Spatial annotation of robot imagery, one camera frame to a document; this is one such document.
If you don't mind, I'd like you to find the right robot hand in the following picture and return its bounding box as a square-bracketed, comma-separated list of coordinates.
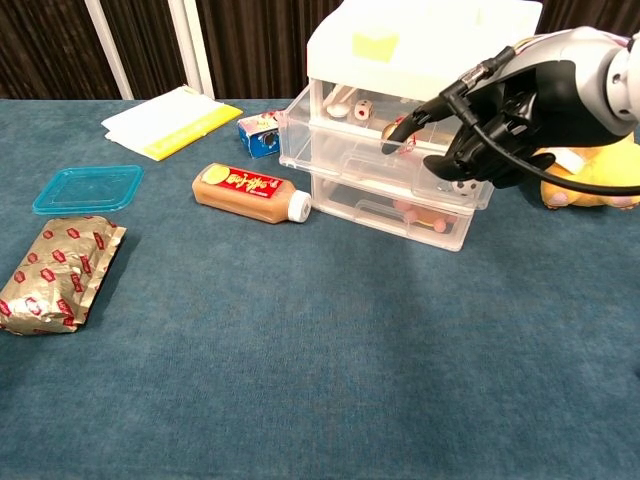
[380, 27, 621, 190]

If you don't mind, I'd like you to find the golden bell with red string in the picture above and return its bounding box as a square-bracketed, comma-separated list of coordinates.
[380, 117, 419, 152]

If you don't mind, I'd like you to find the clear plastic storage bin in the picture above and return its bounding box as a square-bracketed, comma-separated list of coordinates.
[277, 93, 496, 211]

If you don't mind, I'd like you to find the white plastic drawer cabinet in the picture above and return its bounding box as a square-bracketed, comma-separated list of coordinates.
[305, 0, 545, 252]

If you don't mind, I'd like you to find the dark brown pleated curtain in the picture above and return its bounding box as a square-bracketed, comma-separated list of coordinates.
[98, 0, 194, 100]
[0, 0, 123, 100]
[197, 0, 347, 100]
[537, 0, 640, 40]

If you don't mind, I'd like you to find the yellow plush toy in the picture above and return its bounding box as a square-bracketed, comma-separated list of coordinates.
[539, 132, 640, 210]

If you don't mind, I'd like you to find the yellow sticky note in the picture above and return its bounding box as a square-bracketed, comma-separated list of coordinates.
[352, 32, 400, 64]

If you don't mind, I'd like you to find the pink bead toy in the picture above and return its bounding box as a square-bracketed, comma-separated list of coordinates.
[392, 199, 449, 234]

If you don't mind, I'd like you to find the white plastic spoon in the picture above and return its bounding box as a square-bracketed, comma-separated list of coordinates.
[324, 84, 359, 119]

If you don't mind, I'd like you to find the blue pink cookie box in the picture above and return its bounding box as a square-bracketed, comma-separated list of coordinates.
[236, 110, 287, 160]

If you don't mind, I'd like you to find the brown drink bottle red label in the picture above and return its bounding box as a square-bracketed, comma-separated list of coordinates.
[191, 162, 313, 225]

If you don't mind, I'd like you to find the teal table cloth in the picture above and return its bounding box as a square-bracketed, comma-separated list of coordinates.
[0, 98, 640, 480]

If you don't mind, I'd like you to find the blue plastic lid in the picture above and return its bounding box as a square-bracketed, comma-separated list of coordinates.
[32, 165, 145, 216]

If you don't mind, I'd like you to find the gold foil snack pack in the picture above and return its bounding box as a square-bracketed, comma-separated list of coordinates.
[0, 214, 128, 336]

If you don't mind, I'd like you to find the white frame post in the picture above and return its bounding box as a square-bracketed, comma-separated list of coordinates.
[167, 0, 216, 100]
[84, 0, 135, 100]

